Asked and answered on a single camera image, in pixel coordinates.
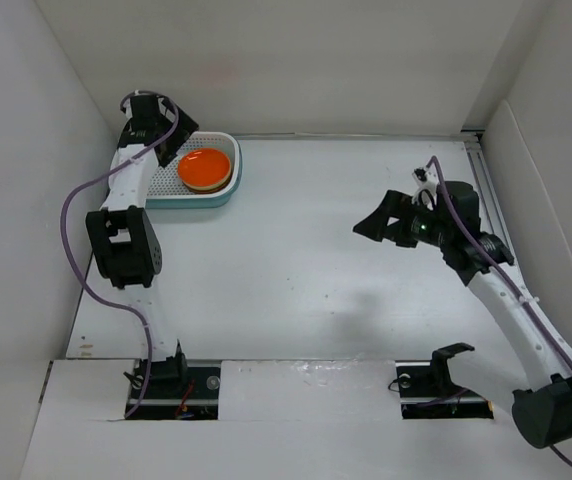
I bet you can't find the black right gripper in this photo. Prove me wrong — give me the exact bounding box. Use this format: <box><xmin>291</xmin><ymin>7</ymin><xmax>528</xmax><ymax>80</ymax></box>
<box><xmin>352</xmin><ymin>190</ymin><xmax>452</xmax><ymax>249</ymax></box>

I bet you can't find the orange plate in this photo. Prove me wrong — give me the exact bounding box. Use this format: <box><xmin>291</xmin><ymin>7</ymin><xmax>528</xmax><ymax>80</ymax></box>
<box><xmin>177</xmin><ymin>148</ymin><xmax>232</xmax><ymax>186</ymax></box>

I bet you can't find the beige plate with black patch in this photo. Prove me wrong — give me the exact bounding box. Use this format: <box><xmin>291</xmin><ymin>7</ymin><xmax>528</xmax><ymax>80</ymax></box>
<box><xmin>181</xmin><ymin>179</ymin><xmax>230</xmax><ymax>194</ymax></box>

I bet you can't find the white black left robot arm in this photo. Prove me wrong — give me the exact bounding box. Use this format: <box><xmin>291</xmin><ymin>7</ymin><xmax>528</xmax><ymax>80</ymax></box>
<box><xmin>85</xmin><ymin>90</ymin><xmax>198</xmax><ymax>399</ymax></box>

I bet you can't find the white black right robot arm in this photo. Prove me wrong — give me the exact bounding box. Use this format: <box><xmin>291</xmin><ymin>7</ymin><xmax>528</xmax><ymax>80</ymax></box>
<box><xmin>353</xmin><ymin>181</ymin><xmax>572</xmax><ymax>449</ymax></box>

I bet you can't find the white perforated plastic basket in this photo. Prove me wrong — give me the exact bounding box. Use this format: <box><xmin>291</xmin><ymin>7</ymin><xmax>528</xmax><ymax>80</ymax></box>
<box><xmin>146</xmin><ymin>131</ymin><xmax>243</xmax><ymax>209</ymax></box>

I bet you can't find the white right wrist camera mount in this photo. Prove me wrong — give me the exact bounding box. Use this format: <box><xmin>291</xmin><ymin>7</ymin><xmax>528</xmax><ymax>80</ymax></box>
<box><xmin>412</xmin><ymin>167</ymin><xmax>439</xmax><ymax>210</ymax></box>

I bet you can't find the aluminium rail right edge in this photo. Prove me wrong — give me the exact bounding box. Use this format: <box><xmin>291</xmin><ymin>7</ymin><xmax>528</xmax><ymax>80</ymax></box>
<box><xmin>461</xmin><ymin>130</ymin><xmax>525</xmax><ymax>286</ymax></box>

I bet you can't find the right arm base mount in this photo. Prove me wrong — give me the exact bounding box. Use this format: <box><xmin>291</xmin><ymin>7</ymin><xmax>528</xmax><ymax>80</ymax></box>
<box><xmin>388</xmin><ymin>360</ymin><xmax>494</xmax><ymax>420</ymax></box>

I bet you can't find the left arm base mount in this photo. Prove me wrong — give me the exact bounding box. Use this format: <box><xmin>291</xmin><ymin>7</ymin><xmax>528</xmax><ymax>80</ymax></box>
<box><xmin>126</xmin><ymin>362</ymin><xmax>221</xmax><ymax>421</ymax></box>

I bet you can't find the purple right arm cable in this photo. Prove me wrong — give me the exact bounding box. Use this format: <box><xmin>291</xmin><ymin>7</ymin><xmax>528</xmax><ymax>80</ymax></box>
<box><xmin>410</xmin><ymin>155</ymin><xmax>572</xmax><ymax>474</ymax></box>

